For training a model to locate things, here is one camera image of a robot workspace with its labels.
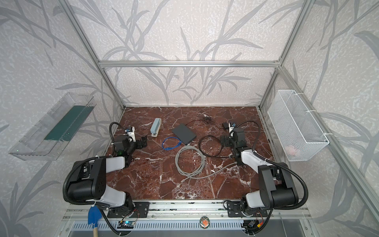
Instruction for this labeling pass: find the pink item in basket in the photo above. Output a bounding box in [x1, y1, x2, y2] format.
[284, 145, 300, 157]

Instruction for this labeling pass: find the grey ethernet cable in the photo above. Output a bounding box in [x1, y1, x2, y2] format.
[174, 145, 237, 182]

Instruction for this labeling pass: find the grey phone slab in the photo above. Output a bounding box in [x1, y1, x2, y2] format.
[150, 118, 162, 137]

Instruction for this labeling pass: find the blue cable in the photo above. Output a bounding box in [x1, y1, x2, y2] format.
[162, 137, 182, 151]

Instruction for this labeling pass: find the green circuit board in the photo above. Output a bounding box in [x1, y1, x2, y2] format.
[117, 220, 135, 229]

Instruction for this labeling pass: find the black cable with green plug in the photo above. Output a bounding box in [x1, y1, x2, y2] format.
[197, 135, 233, 158]

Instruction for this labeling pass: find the clear plastic wall bin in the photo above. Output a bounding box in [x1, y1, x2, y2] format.
[9, 92, 97, 161]

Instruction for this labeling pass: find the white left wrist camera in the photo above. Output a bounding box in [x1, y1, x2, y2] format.
[125, 126, 136, 142]

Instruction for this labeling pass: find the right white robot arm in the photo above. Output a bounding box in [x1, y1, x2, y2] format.
[221, 127, 309, 217]

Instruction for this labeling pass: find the dark grey network switch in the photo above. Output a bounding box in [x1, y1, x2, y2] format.
[172, 123, 196, 145]

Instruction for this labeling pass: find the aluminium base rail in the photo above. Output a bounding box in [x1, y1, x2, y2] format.
[62, 199, 312, 221]

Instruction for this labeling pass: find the black power adapter with cable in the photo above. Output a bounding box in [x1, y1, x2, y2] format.
[186, 116, 229, 130]

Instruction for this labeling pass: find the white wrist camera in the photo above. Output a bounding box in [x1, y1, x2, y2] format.
[125, 126, 136, 142]
[228, 122, 236, 133]

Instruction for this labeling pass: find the blue shovel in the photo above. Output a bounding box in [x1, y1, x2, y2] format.
[88, 205, 102, 237]

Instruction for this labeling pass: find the red round button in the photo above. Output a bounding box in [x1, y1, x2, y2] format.
[199, 216, 210, 229]

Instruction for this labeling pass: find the white wire mesh basket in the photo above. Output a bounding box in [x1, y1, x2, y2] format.
[268, 90, 329, 162]

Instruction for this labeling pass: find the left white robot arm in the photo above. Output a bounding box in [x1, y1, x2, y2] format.
[62, 122, 148, 211]

